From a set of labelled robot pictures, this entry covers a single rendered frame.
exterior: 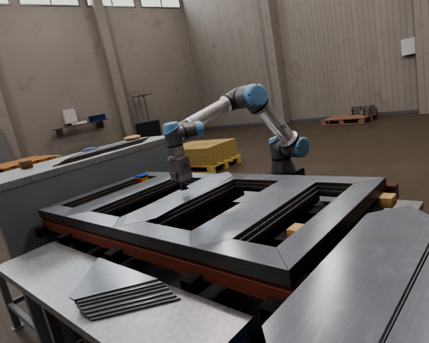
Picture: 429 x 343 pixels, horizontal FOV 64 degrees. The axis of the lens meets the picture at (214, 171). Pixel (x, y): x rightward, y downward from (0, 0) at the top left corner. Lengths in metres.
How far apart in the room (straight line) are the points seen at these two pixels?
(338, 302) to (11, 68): 11.11
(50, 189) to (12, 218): 0.24
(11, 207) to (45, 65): 9.76
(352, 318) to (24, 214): 1.77
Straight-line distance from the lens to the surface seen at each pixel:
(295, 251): 0.93
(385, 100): 9.74
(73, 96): 11.76
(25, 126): 11.31
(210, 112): 1.78
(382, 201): 1.40
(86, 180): 2.24
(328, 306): 0.75
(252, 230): 1.12
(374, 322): 0.72
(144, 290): 1.08
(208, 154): 5.75
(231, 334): 0.87
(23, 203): 2.12
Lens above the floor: 1.29
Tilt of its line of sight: 12 degrees down
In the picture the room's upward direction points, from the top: 11 degrees counter-clockwise
